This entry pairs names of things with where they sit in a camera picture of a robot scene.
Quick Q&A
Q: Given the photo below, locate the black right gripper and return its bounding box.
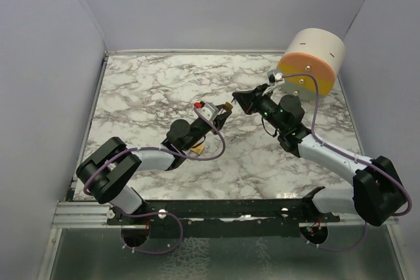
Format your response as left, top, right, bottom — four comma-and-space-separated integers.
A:
233, 83, 286, 133

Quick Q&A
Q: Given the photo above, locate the small brass padlock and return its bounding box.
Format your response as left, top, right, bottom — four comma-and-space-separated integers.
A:
224, 102, 233, 111

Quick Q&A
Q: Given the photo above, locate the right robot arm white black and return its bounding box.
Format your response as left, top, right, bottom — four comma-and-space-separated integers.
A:
232, 84, 408, 226

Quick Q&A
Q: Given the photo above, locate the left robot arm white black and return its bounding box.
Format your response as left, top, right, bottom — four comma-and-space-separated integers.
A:
75, 102, 233, 224

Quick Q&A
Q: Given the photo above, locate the larger brass padlock near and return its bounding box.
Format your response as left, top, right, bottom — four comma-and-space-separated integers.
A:
189, 144, 205, 156

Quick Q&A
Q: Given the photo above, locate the round mini drawer cabinet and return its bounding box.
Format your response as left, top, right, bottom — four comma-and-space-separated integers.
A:
277, 28, 345, 101

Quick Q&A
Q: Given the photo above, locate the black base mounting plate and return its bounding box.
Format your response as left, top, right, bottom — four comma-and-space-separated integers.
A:
107, 192, 339, 239

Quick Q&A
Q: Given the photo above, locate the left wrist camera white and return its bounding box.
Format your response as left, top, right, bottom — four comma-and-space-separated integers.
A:
194, 102, 220, 121

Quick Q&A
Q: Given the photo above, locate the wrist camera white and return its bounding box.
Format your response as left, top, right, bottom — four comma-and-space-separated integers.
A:
194, 102, 220, 121
264, 70, 285, 94

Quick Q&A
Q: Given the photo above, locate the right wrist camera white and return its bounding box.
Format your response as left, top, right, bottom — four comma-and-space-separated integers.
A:
264, 70, 285, 94

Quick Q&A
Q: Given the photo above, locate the aluminium frame rail front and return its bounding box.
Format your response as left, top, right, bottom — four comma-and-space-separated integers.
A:
52, 202, 399, 229

